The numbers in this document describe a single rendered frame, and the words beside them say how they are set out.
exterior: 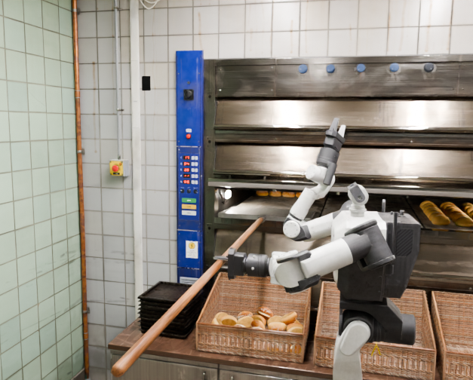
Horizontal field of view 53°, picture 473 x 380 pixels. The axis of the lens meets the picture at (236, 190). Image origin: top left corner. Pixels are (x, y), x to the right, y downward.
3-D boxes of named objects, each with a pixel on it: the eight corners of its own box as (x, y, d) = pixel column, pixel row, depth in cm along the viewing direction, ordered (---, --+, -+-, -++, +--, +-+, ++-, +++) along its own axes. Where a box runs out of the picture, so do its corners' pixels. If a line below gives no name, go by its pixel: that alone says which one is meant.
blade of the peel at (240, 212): (310, 222, 273) (311, 218, 273) (217, 217, 286) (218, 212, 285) (315, 211, 308) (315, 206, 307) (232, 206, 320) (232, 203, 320)
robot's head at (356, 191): (369, 196, 181) (358, 179, 181) (372, 200, 173) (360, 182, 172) (354, 205, 182) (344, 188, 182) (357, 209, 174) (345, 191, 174)
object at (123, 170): (115, 175, 299) (114, 158, 297) (129, 175, 296) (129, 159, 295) (109, 176, 291) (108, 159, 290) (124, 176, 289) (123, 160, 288)
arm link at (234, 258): (226, 250, 183) (256, 252, 180) (231, 244, 192) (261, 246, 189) (225, 282, 184) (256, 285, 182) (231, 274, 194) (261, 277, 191)
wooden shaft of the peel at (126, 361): (121, 380, 106) (121, 367, 105) (109, 378, 107) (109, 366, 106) (262, 222, 271) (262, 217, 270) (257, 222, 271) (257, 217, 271)
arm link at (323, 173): (327, 163, 216) (319, 186, 215) (310, 154, 211) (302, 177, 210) (345, 163, 206) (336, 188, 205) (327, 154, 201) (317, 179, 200)
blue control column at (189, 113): (245, 293, 491) (248, 80, 461) (260, 295, 487) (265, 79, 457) (177, 396, 305) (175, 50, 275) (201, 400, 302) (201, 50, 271)
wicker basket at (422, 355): (319, 325, 278) (321, 280, 274) (422, 337, 264) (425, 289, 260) (311, 366, 231) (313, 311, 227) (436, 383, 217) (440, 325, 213)
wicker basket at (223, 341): (218, 314, 292) (218, 271, 288) (311, 324, 279) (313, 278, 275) (193, 351, 245) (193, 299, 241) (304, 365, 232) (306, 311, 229)
